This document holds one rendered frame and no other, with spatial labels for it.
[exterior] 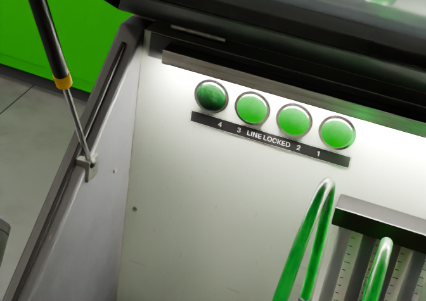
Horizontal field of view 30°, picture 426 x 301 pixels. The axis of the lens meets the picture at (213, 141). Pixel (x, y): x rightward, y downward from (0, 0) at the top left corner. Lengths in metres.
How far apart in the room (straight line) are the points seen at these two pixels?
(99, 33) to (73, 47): 0.17
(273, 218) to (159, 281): 0.25
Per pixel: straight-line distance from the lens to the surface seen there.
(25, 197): 3.25
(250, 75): 1.04
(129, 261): 1.32
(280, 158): 1.12
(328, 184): 0.87
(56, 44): 0.88
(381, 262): 0.85
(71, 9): 3.74
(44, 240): 1.04
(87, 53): 3.78
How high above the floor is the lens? 1.88
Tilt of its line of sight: 30 degrees down
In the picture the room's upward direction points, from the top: 9 degrees clockwise
